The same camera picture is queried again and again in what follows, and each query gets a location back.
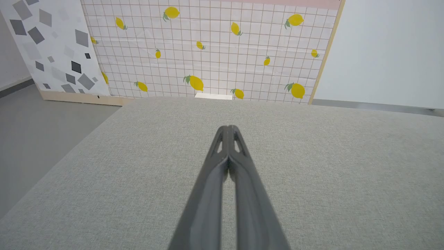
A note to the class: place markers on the small white flat box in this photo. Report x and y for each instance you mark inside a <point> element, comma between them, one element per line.
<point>213,96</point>

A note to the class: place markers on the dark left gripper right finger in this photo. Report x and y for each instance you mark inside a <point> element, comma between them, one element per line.
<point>253,201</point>

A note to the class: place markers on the lemon print grid panel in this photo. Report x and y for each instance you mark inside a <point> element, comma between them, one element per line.
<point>215,59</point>

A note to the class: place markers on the grey diamond print panel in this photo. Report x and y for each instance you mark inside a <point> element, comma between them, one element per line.
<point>59,45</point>

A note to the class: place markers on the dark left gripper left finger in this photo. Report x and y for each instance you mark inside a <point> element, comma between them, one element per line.
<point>204,201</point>

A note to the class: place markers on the grey fabric sofa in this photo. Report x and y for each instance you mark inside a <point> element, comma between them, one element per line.
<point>329,173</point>

